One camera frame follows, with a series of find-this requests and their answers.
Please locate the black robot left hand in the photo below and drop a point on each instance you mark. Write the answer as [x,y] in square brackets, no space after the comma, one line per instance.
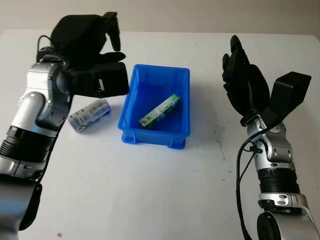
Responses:
[77,40]

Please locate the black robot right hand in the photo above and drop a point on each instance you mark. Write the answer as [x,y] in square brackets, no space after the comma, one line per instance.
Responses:
[247,87]

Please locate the purple white gum can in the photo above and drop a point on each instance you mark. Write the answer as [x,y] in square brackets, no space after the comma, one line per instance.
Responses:
[90,115]

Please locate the green white long box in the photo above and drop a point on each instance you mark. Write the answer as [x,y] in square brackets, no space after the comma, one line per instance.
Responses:
[160,111]

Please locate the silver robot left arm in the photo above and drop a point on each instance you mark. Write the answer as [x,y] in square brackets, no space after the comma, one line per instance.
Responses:
[32,110]

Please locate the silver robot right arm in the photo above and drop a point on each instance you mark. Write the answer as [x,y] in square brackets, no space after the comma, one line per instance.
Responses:
[277,155]

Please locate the blue plastic tray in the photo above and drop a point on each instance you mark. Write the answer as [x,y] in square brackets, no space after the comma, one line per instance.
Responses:
[132,120]

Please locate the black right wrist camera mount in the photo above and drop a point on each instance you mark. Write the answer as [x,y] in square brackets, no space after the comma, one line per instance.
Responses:
[287,95]

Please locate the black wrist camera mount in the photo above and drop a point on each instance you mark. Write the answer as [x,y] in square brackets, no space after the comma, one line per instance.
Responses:
[105,80]
[287,95]

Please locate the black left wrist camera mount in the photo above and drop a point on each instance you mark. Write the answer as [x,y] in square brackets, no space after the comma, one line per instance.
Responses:
[105,80]

